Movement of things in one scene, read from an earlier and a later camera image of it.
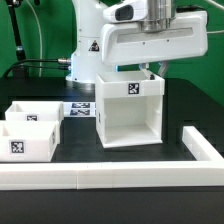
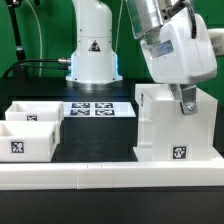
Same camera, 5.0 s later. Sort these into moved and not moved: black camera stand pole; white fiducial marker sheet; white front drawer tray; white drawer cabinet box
Moved: white drawer cabinet box
Not moved: black camera stand pole; white front drawer tray; white fiducial marker sheet
